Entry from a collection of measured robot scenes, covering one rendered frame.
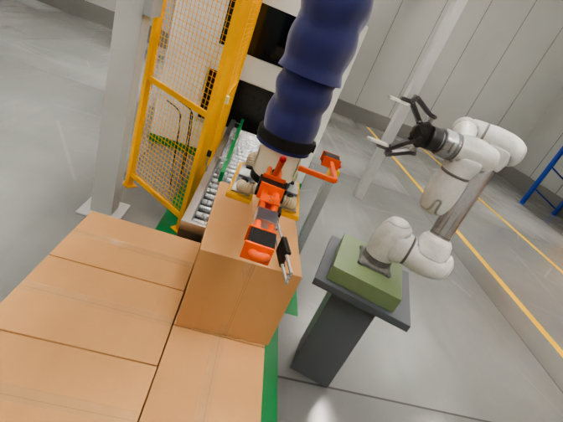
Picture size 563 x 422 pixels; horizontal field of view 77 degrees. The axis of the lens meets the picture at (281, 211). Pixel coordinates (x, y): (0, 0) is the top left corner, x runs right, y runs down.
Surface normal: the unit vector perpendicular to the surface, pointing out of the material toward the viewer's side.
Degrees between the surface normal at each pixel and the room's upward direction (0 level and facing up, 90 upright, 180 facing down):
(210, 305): 90
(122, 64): 90
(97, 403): 0
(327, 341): 90
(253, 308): 90
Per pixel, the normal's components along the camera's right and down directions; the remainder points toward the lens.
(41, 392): 0.35, -0.83
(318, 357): -0.29, 0.36
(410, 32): 0.03, 0.48
